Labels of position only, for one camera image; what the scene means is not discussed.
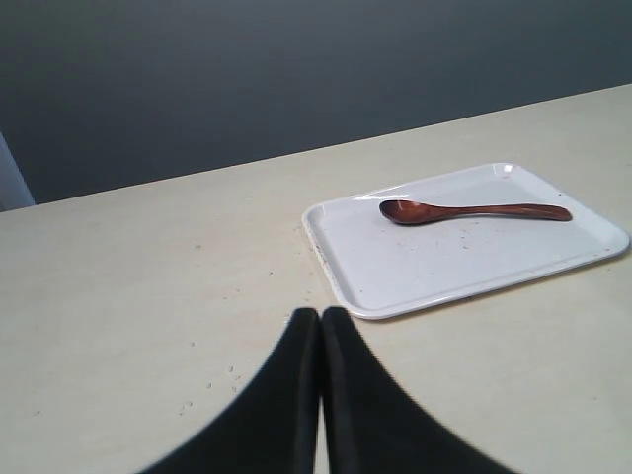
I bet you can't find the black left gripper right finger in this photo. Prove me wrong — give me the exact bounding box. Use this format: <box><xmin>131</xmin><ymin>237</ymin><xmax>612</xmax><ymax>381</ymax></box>
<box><xmin>321</xmin><ymin>307</ymin><xmax>511</xmax><ymax>473</ymax></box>

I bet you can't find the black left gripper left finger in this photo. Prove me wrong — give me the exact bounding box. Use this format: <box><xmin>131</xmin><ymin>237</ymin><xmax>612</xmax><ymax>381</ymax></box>
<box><xmin>144</xmin><ymin>308</ymin><xmax>320</xmax><ymax>473</ymax></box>

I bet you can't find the brown wooden spoon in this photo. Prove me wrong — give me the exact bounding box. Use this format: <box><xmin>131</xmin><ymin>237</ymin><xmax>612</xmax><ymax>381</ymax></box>
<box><xmin>379</xmin><ymin>199</ymin><xmax>573</xmax><ymax>226</ymax></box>

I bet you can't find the white rectangular plastic tray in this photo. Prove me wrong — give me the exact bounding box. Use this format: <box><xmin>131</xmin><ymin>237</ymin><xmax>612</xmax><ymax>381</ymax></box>
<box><xmin>302</xmin><ymin>163</ymin><xmax>630</xmax><ymax>320</ymax></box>

